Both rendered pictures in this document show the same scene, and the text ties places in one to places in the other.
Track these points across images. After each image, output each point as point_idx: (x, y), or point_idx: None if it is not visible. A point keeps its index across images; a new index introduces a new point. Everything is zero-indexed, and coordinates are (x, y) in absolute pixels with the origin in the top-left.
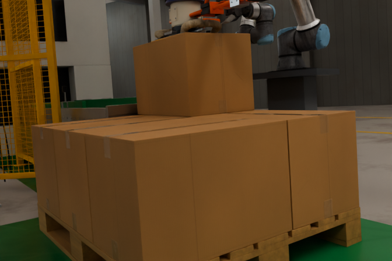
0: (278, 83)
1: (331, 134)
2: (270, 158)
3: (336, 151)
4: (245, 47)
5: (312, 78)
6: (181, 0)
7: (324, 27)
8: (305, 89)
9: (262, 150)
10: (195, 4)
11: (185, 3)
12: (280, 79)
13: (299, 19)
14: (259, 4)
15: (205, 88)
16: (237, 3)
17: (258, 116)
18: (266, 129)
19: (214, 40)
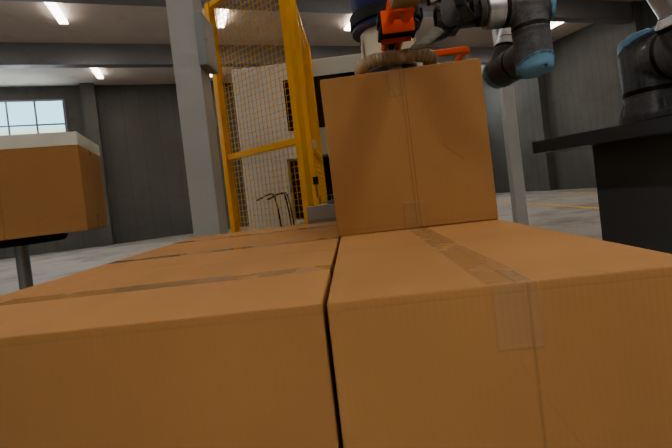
0: (617, 153)
1: (559, 354)
2: (254, 426)
3: (597, 420)
4: (468, 88)
5: None
6: (369, 27)
7: None
8: None
9: (214, 399)
10: None
11: (374, 29)
12: (621, 144)
13: (655, 4)
14: None
15: (370, 180)
16: None
17: (390, 255)
18: (229, 334)
19: (387, 85)
